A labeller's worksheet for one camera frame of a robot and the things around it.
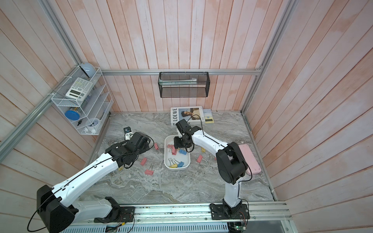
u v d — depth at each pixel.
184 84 0.88
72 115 0.76
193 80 0.89
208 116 1.15
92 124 0.90
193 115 1.14
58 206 0.38
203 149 0.97
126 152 0.53
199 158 0.93
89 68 0.82
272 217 0.73
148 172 0.88
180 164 0.90
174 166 0.88
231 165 0.49
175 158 0.93
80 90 0.76
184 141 0.68
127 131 0.67
